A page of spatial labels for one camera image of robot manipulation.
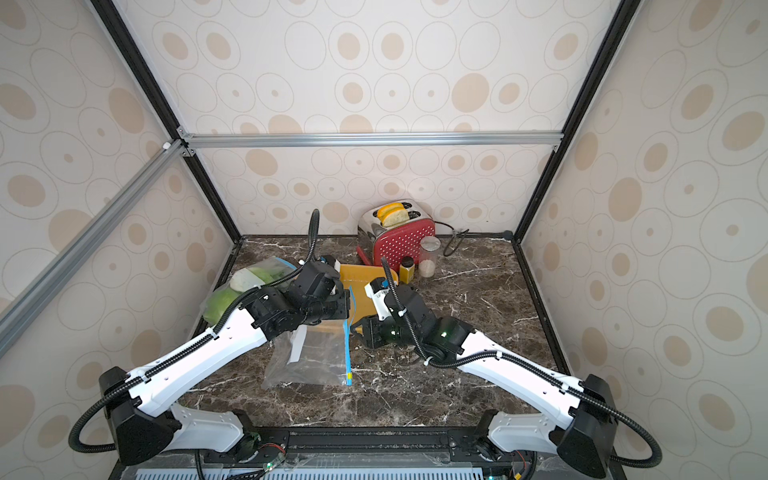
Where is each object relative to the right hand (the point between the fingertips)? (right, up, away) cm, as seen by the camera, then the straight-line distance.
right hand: (364, 322), depth 71 cm
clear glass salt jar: (+19, +15, +34) cm, 42 cm away
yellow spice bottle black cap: (+12, +12, +33) cm, 37 cm away
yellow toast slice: (+5, +33, +29) cm, 44 cm away
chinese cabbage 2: (-40, +9, +25) cm, 49 cm away
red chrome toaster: (+2, +21, +25) cm, 33 cm away
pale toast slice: (+8, +30, +28) cm, 41 cm away
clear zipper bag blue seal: (-36, +15, +38) cm, 54 cm away
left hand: (-1, +5, +2) cm, 5 cm away
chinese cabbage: (-49, +1, +24) cm, 54 cm away
